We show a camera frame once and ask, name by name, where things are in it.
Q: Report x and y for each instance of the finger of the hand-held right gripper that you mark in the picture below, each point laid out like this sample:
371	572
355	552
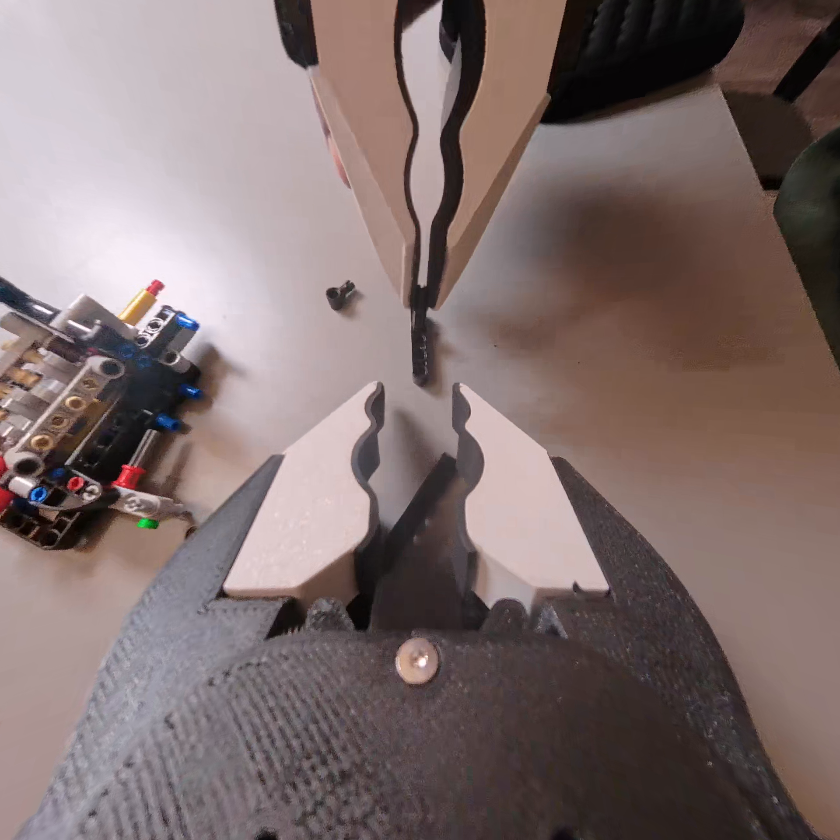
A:
512	79
361	79

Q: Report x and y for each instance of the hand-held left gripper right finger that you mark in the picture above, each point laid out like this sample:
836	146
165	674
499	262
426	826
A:
525	518

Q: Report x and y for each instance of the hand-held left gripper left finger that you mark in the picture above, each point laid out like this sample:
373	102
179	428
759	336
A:
308	518

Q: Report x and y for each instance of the long black lego beam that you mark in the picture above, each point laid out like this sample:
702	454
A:
413	525

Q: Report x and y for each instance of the short black lego beam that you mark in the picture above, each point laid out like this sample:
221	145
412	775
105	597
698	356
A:
421	354

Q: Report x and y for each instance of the multicolour lego chassis assembly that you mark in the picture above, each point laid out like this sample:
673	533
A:
85	407

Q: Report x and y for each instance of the black dimpled cushion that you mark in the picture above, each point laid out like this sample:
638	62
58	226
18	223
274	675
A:
643	52

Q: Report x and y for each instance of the black chair part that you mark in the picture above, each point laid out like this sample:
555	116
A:
810	62

